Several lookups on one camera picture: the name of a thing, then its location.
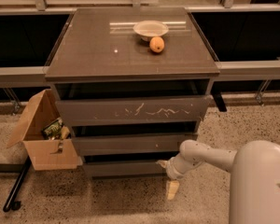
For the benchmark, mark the grey top drawer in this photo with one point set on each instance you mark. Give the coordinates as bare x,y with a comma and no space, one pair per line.
132,111

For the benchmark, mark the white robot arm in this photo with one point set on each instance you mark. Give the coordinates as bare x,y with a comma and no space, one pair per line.
255,177

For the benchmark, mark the black metal floor stand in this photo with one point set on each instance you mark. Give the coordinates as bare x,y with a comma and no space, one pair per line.
22,170

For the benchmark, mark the grey drawer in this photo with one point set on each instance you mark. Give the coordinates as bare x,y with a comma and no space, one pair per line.
109,145
132,111
123,168

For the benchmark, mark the open cardboard box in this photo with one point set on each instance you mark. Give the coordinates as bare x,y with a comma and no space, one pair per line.
44,154

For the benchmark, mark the orange fruit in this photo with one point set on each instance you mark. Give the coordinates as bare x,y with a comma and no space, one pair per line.
156,44

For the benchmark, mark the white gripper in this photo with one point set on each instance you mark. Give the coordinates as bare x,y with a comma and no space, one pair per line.
172,171

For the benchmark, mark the grey bottom drawer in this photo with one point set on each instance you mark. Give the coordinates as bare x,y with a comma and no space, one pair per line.
123,168

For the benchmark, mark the grey drawer cabinet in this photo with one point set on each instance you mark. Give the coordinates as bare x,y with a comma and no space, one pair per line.
102,41

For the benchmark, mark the grey middle drawer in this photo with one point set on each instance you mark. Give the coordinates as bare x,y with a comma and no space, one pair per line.
109,145

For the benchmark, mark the green snack packet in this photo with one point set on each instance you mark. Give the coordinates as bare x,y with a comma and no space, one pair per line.
53,130

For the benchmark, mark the black table leg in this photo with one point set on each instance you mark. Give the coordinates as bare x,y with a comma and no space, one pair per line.
219,100

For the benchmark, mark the white bowl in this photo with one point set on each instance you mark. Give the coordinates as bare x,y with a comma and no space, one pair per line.
149,29

